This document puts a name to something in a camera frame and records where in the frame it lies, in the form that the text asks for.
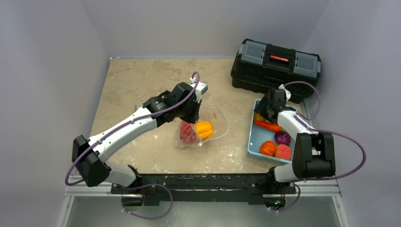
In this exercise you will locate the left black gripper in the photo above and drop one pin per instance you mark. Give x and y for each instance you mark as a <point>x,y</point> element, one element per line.
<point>195,116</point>

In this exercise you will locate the yellow bell pepper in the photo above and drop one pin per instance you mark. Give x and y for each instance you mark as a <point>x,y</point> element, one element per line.
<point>204,129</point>

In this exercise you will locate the peach fruit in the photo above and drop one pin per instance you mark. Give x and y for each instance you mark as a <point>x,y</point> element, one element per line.
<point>283,152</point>

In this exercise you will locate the orange mini pumpkin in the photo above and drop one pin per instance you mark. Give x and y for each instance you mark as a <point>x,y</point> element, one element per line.
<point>268,148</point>

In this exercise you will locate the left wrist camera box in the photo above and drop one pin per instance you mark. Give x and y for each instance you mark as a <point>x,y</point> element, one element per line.
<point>200,89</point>

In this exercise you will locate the light blue plastic basket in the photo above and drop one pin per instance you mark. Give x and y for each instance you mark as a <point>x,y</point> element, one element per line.
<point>258,135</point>

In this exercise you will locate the purple red onion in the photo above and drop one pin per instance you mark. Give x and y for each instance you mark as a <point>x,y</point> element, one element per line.
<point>282,138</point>

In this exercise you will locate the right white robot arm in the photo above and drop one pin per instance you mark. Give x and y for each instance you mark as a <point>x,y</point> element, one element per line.
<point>313,154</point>

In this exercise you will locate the black toolbox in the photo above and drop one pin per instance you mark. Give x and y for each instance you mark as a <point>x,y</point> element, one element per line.
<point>258,67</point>

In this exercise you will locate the orange carrot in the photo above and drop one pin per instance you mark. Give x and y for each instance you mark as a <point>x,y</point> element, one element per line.
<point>267,125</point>

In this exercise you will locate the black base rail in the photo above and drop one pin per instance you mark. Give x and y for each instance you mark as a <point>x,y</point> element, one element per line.
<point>253,188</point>

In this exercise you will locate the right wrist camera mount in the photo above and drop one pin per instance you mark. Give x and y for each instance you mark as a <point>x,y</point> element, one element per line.
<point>287,92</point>

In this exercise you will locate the yellow lemon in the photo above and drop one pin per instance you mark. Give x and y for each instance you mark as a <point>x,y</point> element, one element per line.
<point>258,117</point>

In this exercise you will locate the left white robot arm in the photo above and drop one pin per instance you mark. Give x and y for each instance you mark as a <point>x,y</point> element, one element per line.
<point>91,156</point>

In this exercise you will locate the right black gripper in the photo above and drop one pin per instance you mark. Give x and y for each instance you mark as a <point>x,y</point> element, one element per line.
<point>268,110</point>

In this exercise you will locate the red bell pepper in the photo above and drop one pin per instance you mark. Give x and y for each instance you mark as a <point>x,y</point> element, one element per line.
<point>188,134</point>

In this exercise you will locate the clear zip top bag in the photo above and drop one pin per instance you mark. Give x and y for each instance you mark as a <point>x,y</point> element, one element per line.
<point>216,117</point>

